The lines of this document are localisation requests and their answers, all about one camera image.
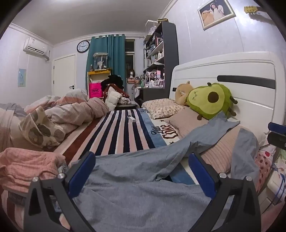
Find dark bookshelf with clutter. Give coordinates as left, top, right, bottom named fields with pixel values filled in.
left=134, top=20, right=179, bottom=103

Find white door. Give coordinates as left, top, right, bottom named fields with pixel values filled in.
left=53, top=55, right=76, bottom=97

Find light blue wall poster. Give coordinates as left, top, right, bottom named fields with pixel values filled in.
left=18, top=68, right=27, bottom=87

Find strawberry printed cloth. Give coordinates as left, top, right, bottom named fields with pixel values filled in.
left=255, top=146, right=277, bottom=192

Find glass display case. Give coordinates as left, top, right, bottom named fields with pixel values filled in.
left=93, top=53, right=109, bottom=71

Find white storage box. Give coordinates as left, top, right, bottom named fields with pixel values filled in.
left=260, top=170, right=286, bottom=213

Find white air conditioner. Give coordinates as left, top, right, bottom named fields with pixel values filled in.
left=23, top=37, right=51, bottom=60

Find yellow shelf rack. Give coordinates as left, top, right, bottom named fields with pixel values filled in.
left=87, top=69, right=112, bottom=99

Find window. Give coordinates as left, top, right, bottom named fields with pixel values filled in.
left=125, top=39, right=136, bottom=77

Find beige brown-dotted pillow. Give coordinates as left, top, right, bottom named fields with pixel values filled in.
left=19, top=106, right=66, bottom=149

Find yellow ukulele head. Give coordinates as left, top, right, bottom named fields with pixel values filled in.
left=243, top=6, right=263, bottom=15

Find brown plush toy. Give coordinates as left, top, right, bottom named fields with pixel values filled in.
left=175, top=81, right=194, bottom=106

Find pink and white duvet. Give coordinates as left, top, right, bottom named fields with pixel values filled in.
left=0, top=89, right=110, bottom=152

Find floral pillow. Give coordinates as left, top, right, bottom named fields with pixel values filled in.
left=141, top=99, right=190, bottom=120

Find teal curtain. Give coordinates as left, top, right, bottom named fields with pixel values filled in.
left=86, top=34, right=126, bottom=99

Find mannequin head with wig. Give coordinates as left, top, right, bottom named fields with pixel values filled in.
left=127, top=69, right=136, bottom=84

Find round wall clock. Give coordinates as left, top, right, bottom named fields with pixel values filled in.
left=77, top=40, right=90, bottom=53

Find pink checked cloth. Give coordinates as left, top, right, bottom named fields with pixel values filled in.
left=0, top=147, right=66, bottom=194

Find green avocado plush toy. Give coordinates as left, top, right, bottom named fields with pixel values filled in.
left=186, top=82, right=238, bottom=121

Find pink shopping bag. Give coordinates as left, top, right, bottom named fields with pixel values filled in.
left=89, top=82, right=103, bottom=99

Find striped blanket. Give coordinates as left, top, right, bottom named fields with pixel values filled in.
left=0, top=108, right=201, bottom=232

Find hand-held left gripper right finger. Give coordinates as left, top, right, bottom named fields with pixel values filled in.
left=188, top=153, right=262, bottom=232

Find pile of clothes on chair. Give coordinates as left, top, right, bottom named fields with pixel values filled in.
left=105, top=85, right=130, bottom=111

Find white bed headboard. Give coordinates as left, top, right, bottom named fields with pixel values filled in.
left=169, top=52, right=286, bottom=148

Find framed wall photo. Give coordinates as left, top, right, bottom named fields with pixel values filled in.
left=198, top=0, right=236, bottom=30

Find pink ribbed pillow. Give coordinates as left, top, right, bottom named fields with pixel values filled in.
left=166, top=109, right=246, bottom=174

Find black clothing pile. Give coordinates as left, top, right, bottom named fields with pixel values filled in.
left=100, top=75, right=125, bottom=90

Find grey-blue pants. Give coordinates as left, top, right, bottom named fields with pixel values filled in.
left=74, top=110, right=261, bottom=232

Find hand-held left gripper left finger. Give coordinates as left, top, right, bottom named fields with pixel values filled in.
left=23, top=151, right=96, bottom=232

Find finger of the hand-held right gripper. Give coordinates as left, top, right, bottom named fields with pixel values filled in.
left=267, top=122, right=286, bottom=150

